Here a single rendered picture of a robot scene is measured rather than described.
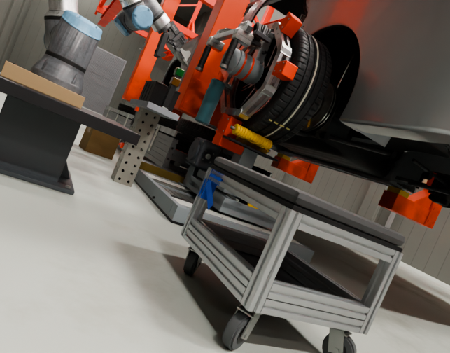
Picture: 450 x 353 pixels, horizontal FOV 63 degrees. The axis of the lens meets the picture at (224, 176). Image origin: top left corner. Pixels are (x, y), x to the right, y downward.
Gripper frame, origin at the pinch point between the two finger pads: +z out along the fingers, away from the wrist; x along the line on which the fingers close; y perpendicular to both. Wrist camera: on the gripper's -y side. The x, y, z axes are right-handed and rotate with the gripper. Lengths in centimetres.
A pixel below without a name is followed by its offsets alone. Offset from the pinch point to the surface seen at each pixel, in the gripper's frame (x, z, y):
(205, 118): 12.0, 33.1, -4.7
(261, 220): -29, 80, -25
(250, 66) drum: -2.8, 23.0, 28.3
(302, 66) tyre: -29, 31, 40
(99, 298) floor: -113, -7, -79
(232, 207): -27, 62, -32
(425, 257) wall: 88, 435, 150
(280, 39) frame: -17.2, 17.7, 43.2
